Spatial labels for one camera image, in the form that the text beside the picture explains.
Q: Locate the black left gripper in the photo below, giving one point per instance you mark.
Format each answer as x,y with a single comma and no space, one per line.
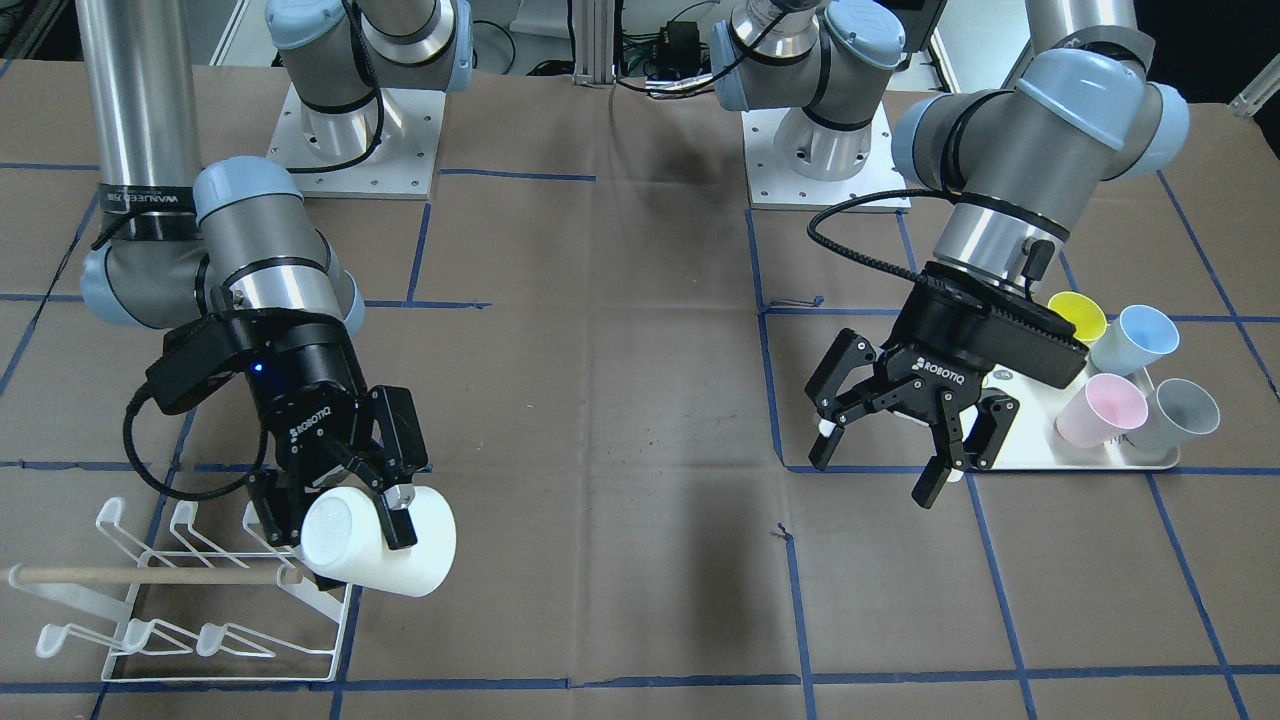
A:
928,362

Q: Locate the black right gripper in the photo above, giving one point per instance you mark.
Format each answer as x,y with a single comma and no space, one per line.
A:
305,388

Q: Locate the white plastic cup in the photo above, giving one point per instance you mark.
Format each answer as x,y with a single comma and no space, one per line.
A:
341,539

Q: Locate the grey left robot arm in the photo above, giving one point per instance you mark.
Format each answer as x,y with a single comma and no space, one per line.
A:
1018,164

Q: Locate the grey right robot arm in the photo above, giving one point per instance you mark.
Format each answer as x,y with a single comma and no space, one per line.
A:
223,258

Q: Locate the pink plastic cup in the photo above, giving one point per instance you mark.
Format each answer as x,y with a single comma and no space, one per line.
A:
1107,407

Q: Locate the yellow plastic cup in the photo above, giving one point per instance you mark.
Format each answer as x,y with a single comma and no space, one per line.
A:
1089,320

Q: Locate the blue plastic cup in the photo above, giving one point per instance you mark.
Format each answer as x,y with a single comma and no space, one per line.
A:
1140,335

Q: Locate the grey plastic cup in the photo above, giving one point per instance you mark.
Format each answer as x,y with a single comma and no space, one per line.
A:
1178,410

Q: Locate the cream rabbit print tray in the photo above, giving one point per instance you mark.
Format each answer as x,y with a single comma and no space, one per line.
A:
1033,444

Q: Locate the black power adapter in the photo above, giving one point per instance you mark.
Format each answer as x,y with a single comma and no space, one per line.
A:
678,50

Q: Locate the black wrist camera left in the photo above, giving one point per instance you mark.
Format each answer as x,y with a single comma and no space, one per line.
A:
979,325

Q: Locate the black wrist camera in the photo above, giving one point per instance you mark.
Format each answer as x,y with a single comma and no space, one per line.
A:
197,359
979,325

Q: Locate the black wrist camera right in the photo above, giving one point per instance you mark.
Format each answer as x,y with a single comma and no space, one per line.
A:
197,359

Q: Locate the white wire cup rack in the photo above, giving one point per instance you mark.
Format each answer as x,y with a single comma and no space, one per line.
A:
187,608

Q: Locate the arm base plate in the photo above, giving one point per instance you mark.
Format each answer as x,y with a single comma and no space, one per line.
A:
794,165
400,140

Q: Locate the aluminium frame post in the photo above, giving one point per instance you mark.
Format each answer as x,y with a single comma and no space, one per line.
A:
595,38

